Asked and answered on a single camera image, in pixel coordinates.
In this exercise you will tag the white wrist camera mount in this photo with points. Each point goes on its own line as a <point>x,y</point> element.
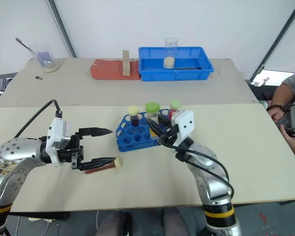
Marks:
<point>54,130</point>
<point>185,124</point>

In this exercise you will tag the blue test tube rack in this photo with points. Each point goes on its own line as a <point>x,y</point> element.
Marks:
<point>127,141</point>

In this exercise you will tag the wooden block with holes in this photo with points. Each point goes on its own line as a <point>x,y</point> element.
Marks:
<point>126,68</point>

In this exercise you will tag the grey metal pole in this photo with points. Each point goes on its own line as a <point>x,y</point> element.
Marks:
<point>64,32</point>
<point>280,34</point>

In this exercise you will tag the blue plastic bin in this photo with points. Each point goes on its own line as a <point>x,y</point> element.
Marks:
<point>150,73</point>

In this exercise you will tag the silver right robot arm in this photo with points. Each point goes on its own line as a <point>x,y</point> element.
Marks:
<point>206,172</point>

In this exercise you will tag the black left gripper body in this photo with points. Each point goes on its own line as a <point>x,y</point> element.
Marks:
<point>72,150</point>

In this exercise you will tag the clear beaker with beige powder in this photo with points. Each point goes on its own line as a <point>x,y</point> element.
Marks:
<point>169,62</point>

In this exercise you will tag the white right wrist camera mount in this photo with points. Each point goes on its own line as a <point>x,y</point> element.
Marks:
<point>185,124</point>

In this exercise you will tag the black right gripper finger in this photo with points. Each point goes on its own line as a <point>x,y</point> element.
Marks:
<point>164,120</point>
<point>156,129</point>

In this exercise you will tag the red mat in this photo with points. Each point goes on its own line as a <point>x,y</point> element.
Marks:
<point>105,70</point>

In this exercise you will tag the red tube with cream cap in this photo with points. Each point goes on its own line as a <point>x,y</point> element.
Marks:
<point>118,162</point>

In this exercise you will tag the red tube with green cap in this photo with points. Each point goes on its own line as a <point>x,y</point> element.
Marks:
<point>174,104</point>

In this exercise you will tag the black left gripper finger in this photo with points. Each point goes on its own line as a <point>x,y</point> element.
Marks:
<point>96,163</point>
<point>96,131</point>

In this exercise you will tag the metal spoon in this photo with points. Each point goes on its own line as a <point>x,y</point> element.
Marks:
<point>23,44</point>

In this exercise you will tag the small black device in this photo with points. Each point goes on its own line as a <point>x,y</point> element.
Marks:
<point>293,132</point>

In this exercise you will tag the small black clip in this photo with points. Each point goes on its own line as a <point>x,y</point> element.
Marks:
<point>38,78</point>

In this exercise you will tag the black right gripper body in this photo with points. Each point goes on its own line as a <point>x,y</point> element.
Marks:
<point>170,134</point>

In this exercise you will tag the wide clear tube, green cap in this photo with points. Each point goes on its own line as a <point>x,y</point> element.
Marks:
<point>152,107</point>

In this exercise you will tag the person's right forearm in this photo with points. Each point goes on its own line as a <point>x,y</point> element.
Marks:
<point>282,94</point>

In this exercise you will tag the yellow test tube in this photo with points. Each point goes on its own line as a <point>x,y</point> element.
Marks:
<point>153,134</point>

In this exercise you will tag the person's right hand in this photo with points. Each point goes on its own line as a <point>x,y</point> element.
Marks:
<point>275,115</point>

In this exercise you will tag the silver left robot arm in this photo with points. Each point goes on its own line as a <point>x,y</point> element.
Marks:
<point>14,150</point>

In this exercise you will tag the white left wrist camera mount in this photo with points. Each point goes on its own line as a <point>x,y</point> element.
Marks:
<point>54,130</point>

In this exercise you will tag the glass beaker with blue label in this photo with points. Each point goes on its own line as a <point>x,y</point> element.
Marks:
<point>48,66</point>

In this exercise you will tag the dark red tube, yellow cap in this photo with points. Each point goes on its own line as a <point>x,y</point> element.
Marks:
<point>132,110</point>

